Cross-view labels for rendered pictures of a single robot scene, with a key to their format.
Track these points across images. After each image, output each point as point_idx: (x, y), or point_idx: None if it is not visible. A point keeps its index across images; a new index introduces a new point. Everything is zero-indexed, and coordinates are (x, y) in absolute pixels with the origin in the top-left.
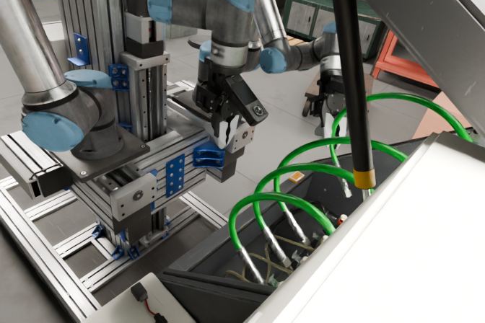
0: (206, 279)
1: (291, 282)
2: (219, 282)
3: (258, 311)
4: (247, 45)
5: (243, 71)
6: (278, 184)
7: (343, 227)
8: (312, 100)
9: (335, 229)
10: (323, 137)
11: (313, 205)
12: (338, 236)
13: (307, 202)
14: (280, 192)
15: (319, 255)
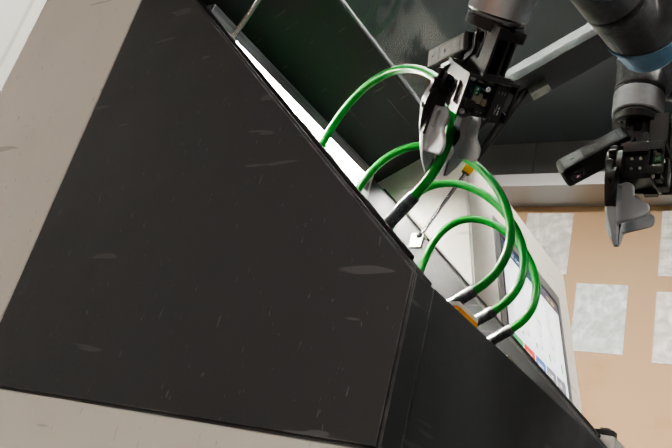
0: (529, 354)
1: (487, 205)
2: (514, 337)
3: (485, 253)
4: (619, 89)
5: (612, 122)
6: (501, 254)
7: (481, 182)
8: (513, 90)
9: (470, 197)
10: (460, 159)
11: (469, 215)
12: (485, 181)
13: (474, 215)
14: (494, 266)
15: (486, 189)
